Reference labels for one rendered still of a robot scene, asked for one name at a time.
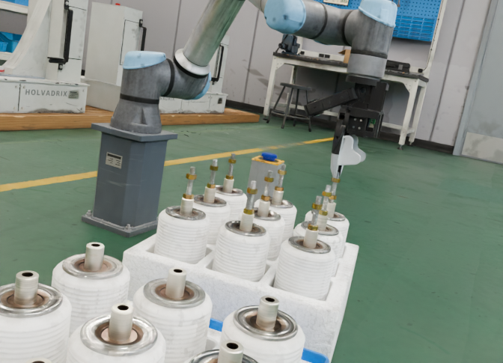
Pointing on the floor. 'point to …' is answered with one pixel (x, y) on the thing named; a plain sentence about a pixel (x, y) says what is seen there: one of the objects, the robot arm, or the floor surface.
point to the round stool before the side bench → (289, 105)
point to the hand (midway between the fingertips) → (334, 169)
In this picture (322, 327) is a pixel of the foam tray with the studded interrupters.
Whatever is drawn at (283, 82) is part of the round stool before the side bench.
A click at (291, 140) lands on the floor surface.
